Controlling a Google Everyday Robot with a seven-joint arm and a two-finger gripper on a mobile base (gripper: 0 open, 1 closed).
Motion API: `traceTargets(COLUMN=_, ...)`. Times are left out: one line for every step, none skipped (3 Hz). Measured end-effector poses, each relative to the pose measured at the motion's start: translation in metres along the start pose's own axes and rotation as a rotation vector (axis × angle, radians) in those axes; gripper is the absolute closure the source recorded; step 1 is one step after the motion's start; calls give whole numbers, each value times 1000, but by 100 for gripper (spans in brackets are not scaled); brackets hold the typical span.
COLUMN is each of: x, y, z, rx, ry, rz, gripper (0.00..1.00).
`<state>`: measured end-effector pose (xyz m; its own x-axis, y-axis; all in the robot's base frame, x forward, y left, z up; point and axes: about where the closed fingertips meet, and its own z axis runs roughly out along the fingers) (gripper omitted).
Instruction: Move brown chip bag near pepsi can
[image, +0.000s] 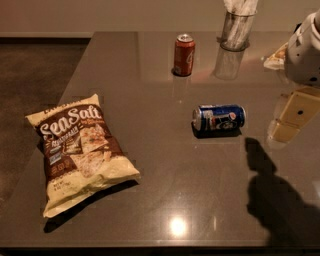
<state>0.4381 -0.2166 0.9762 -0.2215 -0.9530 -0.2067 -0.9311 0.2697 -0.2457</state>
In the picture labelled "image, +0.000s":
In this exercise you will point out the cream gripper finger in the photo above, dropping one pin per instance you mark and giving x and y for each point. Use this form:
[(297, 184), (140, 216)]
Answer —
[(282, 132)]

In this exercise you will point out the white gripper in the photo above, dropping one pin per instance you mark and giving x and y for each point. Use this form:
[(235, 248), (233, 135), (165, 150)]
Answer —
[(304, 58)]

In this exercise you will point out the brown sea salt chip bag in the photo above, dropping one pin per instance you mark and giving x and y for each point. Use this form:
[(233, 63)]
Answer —
[(81, 155)]

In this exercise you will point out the blue pepsi can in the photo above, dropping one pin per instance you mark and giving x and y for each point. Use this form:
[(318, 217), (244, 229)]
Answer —
[(208, 118)]

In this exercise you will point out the red soda can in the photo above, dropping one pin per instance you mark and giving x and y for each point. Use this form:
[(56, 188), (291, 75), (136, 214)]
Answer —
[(184, 55)]

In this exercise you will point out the yellow snack packet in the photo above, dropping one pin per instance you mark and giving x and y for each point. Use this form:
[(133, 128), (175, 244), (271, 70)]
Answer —
[(277, 59)]

